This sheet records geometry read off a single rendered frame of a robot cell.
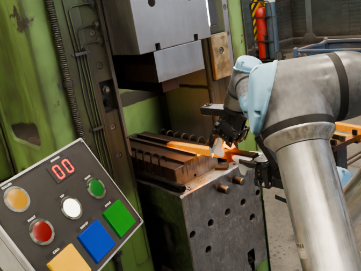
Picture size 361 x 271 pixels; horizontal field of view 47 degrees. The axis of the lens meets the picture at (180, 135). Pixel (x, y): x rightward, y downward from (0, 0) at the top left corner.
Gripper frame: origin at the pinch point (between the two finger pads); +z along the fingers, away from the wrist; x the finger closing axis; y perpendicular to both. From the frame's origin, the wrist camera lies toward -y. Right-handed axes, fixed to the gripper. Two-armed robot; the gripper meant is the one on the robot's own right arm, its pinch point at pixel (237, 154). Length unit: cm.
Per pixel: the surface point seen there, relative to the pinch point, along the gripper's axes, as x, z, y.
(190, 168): -5.2, 17.2, 5.9
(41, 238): -65, -4, -7
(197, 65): 4.8, 16.4, -27.2
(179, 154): -3.5, 24.3, 2.3
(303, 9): 810, 492, 16
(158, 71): -11.5, 16.5, -28.9
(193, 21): 6.0, 16.2, -40.9
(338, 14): 800, 400, 35
